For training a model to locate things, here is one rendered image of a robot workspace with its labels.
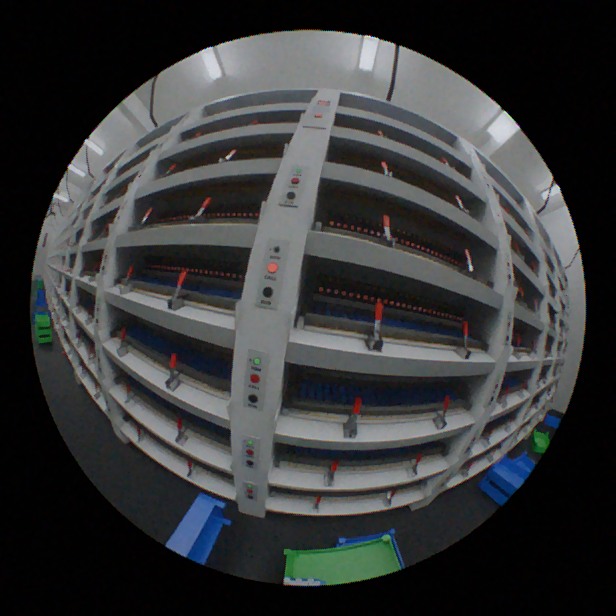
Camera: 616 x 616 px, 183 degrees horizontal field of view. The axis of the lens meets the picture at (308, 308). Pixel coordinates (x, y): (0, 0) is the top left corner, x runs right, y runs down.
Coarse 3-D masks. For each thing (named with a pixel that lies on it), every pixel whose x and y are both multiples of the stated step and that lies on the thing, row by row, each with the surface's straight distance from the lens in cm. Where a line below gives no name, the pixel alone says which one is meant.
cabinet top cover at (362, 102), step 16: (240, 96) 113; (256, 96) 110; (272, 96) 108; (288, 96) 106; (304, 96) 104; (352, 96) 101; (368, 96) 103; (208, 112) 126; (384, 112) 105; (400, 112) 105; (416, 112) 109; (160, 128) 151; (416, 128) 110; (432, 128) 111; (144, 144) 172; (448, 144) 118
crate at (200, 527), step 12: (204, 504) 63; (216, 504) 62; (192, 516) 61; (204, 516) 61; (216, 516) 80; (180, 528) 61; (192, 528) 60; (204, 528) 80; (216, 528) 80; (180, 540) 60; (192, 540) 59; (204, 540) 79; (180, 552) 59; (192, 552) 79; (204, 552) 78
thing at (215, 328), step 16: (144, 272) 83; (160, 272) 73; (112, 288) 77; (112, 304) 73; (128, 304) 59; (144, 304) 50; (160, 304) 48; (240, 304) 32; (160, 320) 46; (176, 320) 41; (192, 320) 37; (208, 320) 36; (224, 320) 36; (192, 336) 40; (208, 336) 36; (224, 336) 34
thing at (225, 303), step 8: (128, 280) 72; (136, 280) 70; (136, 288) 64; (144, 288) 63; (152, 288) 59; (160, 288) 55; (168, 288) 52; (176, 288) 51; (168, 296) 50; (192, 296) 46; (200, 296) 44; (208, 296) 43; (216, 296) 42; (200, 304) 42; (208, 304) 43; (216, 304) 41; (224, 304) 41; (232, 304) 40
